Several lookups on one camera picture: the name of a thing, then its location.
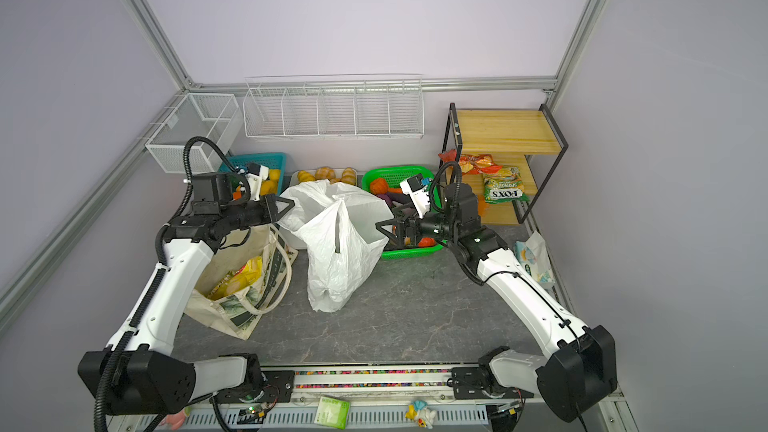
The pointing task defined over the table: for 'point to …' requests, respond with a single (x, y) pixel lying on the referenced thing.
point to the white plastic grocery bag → (336, 227)
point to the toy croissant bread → (325, 172)
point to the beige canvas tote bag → (242, 312)
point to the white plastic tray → (294, 178)
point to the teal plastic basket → (273, 161)
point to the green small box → (332, 413)
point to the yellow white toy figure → (418, 412)
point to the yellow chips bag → (238, 280)
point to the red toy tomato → (427, 242)
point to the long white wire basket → (341, 106)
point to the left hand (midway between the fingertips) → (293, 206)
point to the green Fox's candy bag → (503, 186)
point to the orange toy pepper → (379, 186)
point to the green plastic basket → (395, 175)
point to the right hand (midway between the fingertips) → (386, 220)
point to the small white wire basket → (207, 115)
